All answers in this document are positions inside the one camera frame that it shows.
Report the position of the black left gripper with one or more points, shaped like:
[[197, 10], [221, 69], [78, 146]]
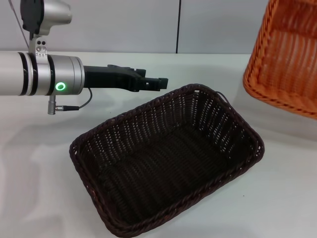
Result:
[[111, 77]]

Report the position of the dark brown wicker basket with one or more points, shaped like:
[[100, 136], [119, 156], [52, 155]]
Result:
[[161, 161]]

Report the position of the orange wicker basket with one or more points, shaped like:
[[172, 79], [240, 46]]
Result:
[[280, 74]]

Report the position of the thin grey rod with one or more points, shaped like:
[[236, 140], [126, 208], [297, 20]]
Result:
[[21, 27]]

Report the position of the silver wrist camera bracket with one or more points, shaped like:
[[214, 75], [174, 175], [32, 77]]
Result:
[[39, 49]]

